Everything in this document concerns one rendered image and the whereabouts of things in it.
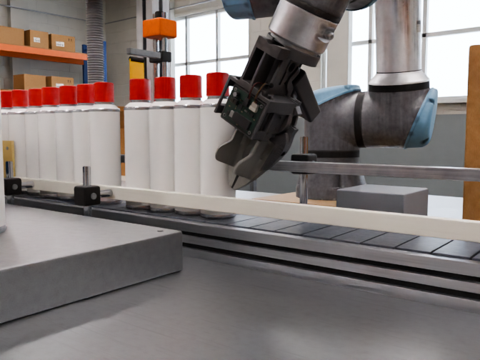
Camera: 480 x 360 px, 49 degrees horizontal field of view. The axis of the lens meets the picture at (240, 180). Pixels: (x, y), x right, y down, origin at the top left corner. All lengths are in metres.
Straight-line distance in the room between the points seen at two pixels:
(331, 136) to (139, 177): 0.42
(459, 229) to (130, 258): 0.35
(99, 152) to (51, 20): 8.91
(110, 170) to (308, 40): 0.43
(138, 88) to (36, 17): 8.83
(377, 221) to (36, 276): 0.35
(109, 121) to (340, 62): 6.01
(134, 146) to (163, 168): 0.07
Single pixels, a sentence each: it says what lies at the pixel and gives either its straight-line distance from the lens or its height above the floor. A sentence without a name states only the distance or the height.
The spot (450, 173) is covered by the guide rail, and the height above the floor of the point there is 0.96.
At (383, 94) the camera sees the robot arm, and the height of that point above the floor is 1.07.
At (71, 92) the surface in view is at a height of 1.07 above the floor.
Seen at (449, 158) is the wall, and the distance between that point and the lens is 6.31.
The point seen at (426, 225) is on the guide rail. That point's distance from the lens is 0.57.
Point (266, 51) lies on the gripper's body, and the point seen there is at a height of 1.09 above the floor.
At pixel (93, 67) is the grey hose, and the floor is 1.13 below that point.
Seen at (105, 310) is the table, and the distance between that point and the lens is 0.54.
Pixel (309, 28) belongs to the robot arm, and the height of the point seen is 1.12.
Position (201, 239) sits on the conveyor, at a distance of 0.72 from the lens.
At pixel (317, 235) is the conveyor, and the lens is 0.63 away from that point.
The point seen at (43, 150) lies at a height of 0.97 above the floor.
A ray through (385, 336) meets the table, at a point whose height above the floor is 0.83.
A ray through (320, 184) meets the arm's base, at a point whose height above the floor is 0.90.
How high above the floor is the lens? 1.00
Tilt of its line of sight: 5 degrees down
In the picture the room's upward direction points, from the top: straight up
